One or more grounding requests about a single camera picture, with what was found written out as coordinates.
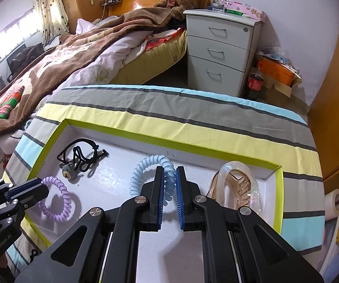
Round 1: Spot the purple spiral hair tie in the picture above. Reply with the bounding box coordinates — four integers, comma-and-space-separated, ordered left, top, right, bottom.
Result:
38, 176, 74, 223

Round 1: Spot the light blue spiral hair tie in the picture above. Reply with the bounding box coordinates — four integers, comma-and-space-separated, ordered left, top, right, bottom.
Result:
128, 154, 177, 207

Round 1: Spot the clear gold hair claw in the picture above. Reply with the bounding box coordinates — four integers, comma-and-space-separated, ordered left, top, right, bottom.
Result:
207, 161, 265, 220

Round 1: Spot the black bear hair tie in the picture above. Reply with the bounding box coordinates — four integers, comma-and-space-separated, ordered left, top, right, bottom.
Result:
56, 138, 110, 180

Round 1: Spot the green shallow box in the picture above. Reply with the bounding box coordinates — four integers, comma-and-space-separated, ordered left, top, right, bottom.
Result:
20, 118, 285, 283

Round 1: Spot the brown plush blanket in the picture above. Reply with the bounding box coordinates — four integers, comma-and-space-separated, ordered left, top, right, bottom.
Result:
0, 7, 172, 136

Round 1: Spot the striped table cloth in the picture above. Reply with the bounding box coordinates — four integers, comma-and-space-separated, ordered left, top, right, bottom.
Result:
3, 85, 325, 282

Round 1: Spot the white paper roll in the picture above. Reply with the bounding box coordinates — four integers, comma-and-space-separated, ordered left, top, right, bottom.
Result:
324, 189, 339, 221

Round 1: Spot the cola bottle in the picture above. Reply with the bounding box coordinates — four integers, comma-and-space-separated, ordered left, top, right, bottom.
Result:
248, 67, 264, 100

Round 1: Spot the cardboard box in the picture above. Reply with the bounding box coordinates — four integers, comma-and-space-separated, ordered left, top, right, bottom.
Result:
262, 74, 292, 98

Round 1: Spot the white bedside drawer cabinet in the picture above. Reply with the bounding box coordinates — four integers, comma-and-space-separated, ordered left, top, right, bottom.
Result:
184, 9, 262, 97

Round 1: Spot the orange basket with clutter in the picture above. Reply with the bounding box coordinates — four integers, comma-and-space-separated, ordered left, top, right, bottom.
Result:
257, 51, 302, 87

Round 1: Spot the floral curtain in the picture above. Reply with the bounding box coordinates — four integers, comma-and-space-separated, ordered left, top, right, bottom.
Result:
33, 0, 69, 45

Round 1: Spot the power strip on headboard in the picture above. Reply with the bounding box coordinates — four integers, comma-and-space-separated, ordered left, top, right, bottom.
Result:
100, 0, 122, 7

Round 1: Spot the pink tissue box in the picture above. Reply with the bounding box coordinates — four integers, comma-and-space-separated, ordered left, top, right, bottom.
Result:
225, 1, 266, 22

